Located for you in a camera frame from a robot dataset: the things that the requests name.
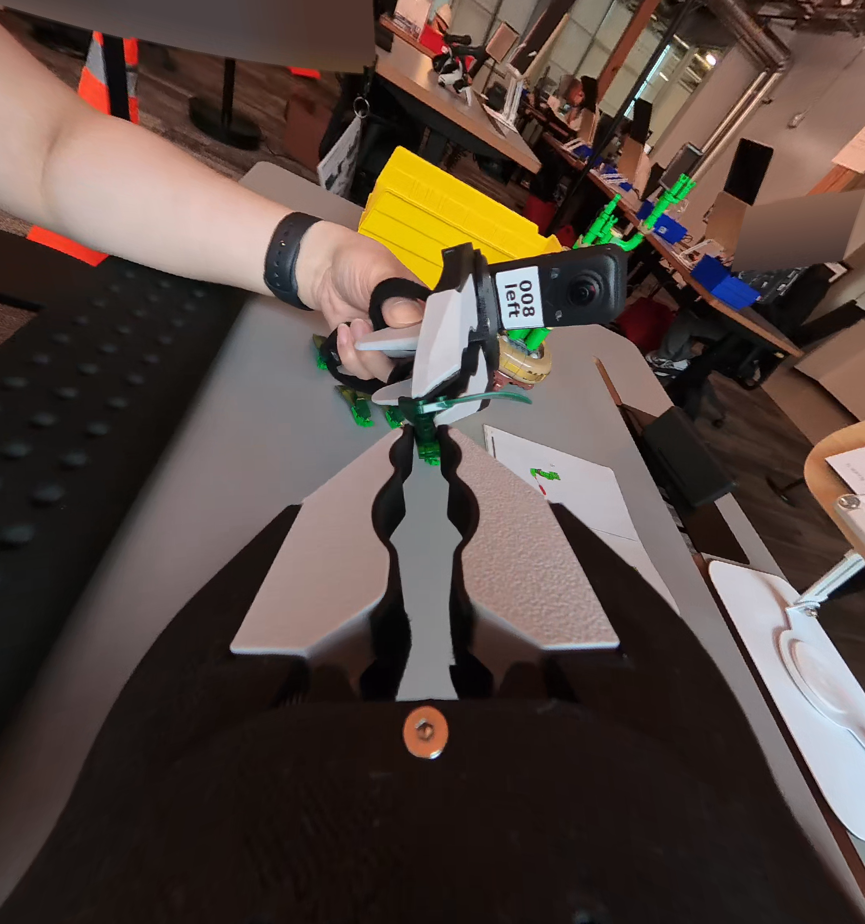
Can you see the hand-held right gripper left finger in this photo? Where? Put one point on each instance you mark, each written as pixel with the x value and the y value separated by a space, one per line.
pixel 317 577

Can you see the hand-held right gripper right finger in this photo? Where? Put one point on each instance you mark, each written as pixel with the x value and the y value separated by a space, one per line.
pixel 533 577

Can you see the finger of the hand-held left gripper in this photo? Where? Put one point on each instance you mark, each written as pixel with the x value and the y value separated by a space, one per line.
pixel 439 401
pixel 447 339

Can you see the green lego leaf piece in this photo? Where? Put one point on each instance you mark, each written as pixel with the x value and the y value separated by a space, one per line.
pixel 426 440

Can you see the person's left forearm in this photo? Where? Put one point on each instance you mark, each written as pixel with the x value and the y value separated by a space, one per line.
pixel 114 180

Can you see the green lego bamboo model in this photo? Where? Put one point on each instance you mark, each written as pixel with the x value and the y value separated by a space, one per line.
pixel 522 368

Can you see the white lego instruction booklet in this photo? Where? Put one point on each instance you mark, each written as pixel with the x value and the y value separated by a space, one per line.
pixel 584 498

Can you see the person's left hand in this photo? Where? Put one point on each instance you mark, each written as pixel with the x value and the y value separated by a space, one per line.
pixel 353 274

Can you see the blue plastic bin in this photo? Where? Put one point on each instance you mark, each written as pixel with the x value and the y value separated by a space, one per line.
pixel 669 227
pixel 725 281

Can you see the yellow plastic bin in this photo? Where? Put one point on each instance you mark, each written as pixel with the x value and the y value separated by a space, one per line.
pixel 432 209

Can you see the black wrist band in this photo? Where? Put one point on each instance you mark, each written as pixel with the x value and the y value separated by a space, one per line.
pixel 284 260

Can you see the black box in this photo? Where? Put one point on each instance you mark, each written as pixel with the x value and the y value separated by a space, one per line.
pixel 688 455

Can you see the black monitor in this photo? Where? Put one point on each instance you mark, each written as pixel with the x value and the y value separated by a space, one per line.
pixel 748 172

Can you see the long wooden desk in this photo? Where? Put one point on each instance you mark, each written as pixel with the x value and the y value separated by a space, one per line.
pixel 468 115

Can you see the black and white toy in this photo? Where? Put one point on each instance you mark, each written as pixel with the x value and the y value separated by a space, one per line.
pixel 452 68

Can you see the black dotted rubber mat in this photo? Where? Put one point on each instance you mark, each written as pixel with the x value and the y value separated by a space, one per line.
pixel 64 447

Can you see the white flat plastic base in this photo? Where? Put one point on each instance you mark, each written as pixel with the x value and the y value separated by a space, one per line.
pixel 800 686

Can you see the round wooden side table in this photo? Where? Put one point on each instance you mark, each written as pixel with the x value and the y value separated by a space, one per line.
pixel 822 462

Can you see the orange traffic cone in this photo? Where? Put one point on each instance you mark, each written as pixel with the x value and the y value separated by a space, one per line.
pixel 111 72

